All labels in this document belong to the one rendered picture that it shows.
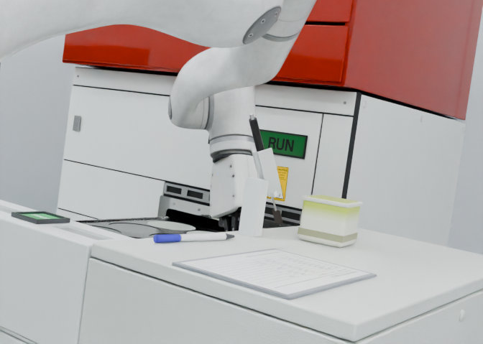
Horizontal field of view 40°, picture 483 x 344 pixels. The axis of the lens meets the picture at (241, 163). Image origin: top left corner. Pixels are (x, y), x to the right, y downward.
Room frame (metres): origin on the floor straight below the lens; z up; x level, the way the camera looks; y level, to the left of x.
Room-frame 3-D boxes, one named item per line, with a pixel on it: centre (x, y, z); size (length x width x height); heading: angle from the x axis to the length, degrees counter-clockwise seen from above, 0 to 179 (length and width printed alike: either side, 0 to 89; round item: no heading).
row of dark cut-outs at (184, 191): (1.42, -0.01, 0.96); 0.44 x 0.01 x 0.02; 55
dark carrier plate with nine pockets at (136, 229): (1.24, 0.10, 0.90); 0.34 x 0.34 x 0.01; 55
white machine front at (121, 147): (1.53, 0.13, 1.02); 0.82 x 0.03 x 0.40; 55
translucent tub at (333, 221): (1.03, -0.15, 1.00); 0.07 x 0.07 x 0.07; 63
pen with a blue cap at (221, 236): (0.88, 0.05, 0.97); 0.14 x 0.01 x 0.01; 136
